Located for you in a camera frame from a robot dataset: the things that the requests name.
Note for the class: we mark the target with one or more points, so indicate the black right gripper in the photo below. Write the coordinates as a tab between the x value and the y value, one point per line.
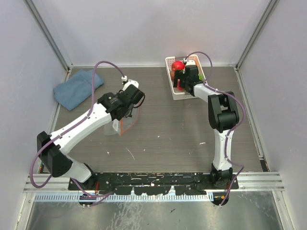
179	74

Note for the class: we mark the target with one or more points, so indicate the clear zip bag orange zipper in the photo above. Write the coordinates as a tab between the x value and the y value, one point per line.
122	126

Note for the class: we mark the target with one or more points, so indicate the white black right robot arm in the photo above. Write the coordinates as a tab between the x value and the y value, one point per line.
222	114

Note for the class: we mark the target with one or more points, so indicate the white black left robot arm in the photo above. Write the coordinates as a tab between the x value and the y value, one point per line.
55	147

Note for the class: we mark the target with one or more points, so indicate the brown toy kiwi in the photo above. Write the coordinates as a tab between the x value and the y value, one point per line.
172	75

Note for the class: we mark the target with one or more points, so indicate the red toy apple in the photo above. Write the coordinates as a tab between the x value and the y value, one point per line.
177	65

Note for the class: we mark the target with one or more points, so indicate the white perforated plastic basket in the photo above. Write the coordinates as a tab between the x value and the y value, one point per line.
175	93

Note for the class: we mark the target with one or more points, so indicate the blue folded cloth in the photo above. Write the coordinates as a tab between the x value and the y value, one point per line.
75	90

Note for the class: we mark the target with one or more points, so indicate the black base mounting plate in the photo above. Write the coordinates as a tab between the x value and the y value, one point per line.
184	183

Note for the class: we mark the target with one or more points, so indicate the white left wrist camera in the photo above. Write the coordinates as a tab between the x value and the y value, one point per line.
127	82

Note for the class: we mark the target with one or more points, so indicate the blue slotted cable duct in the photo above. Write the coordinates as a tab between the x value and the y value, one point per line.
77	197

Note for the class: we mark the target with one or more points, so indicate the right aluminium corner post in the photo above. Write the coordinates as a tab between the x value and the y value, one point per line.
257	31

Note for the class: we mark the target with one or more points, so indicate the aluminium corner post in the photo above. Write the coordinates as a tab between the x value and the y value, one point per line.
257	31
36	9

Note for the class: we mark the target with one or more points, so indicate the left aluminium corner post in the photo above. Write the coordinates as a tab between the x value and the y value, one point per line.
36	9

